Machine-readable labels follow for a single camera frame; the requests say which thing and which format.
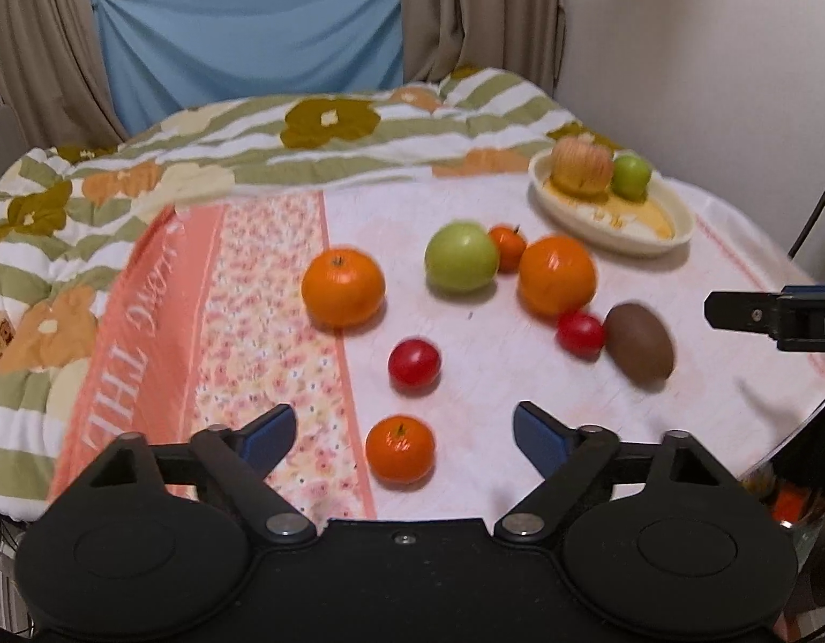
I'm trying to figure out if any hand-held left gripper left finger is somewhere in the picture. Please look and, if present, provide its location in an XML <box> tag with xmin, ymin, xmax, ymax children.
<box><xmin>84</xmin><ymin>403</ymin><xmax>318</xmax><ymax>543</ymax></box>

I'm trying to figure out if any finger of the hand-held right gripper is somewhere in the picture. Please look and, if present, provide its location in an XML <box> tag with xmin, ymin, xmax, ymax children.
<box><xmin>704</xmin><ymin>289</ymin><xmax>785</xmax><ymax>337</ymax></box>

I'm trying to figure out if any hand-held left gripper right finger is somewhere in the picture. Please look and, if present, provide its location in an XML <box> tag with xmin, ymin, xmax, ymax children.
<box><xmin>494</xmin><ymin>400</ymin><xmax>728</xmax><ymax>543</ymax></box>

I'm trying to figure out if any brown kiwi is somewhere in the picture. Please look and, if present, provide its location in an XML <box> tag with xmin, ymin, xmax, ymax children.
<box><xmin>603</xmin><ymin>303</ymin><xmax>674</xmax><ymax>383</ymax></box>

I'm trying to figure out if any small red tomato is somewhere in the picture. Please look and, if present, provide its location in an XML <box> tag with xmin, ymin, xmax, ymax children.
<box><xmin>556</xmin><ymin>310</ymin><xmax>608</xmax><ymax>358</ymax></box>
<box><xmin>387</xmin><ymin>339</ymin><xmax>443</xmax><ymax>390</ymax></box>

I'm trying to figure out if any cream oval plate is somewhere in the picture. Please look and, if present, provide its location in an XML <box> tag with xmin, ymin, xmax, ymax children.
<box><xmin>528</xmin><ymin>147</ymin><xmax>695</xmax><ymax>259</ymax></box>

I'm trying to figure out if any small tangerine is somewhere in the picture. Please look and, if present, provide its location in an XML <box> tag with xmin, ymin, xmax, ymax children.
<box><xmin>365</xmin><ymin>415</ymin><xmax>436</xmax><ymax>487</ymax></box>
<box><xmin>487</xmin><ymin>224</ymin><xmax>527</xmax><ymax>274</ymax></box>

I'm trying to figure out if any large orange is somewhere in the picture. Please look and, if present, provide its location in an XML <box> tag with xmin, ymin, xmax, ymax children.
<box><xmin>301</xmin><ymin>248</ymin><xmax>387</xmax><ymax>329</ymax></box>
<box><xmin>517</xmin><ymin>234</ymin><xmax>598</xmax><ymax>319</ymax></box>

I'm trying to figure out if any large green apple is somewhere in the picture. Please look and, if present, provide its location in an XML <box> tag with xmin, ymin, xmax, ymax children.
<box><xmin>424</xmin><ymin>220</ymin><xmax>500</xmax><ymax>294</ymax></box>

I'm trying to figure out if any small green apple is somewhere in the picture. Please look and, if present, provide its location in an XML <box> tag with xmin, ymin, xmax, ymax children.
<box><xmin>611</xmin><ymin>154</ymin><xmax>653</xmax><ymax>202</ymax></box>

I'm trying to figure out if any clear glass jar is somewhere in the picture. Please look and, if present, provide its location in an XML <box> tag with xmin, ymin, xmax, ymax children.
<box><xmin>740</xmin><ymin>465</ymin><xmax>825</xmax><ymax>550</ymax></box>

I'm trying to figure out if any red yellow apple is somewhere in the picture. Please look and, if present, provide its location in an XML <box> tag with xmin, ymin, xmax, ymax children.
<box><xmin>551</xmin><ymin>136</ymin><xmax>614</xmax><ymax>197</ymax></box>

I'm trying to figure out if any pink floral blanket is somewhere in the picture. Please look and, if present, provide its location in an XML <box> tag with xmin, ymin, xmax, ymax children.
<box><xmin>47</xmin><ymin>167</ymin><xmax>825</xmax><ymax>524</ymax></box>

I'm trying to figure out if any striped floral quilt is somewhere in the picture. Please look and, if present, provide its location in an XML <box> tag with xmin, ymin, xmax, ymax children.
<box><xmin>0</xmin><ymin>65</ymin><xmax>628</xmax><ymax>524</ymax></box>

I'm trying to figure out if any blue cloth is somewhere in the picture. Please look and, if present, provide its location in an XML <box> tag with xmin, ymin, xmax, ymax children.
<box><xmin>87</xmin><ymin>0</ymin><xmax>407</xmax><ymax>131</ymax></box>

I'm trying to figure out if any beige curtain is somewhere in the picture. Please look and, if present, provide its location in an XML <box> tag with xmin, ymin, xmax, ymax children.
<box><xmin>0</xmin><ymin>0</ymin><xmax>129</xmax><ymax>148</ymax></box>
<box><xmin>395</xmin><ymin>0</ymin><xmax>567</xmax><ymax>98</ymax></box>

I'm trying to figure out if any black cable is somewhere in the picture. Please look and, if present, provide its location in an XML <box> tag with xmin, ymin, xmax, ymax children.
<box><xmin>787</xmin><ymin>154</ymin><xmax>825</xmax><ymax>262</ymax></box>

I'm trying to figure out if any grey padded bed frame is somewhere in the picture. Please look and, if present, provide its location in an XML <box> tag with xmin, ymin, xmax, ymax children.
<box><xmin>0</xmin><ymin>105</ymin><xmax>28</xmax><ymax>195</ymax></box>

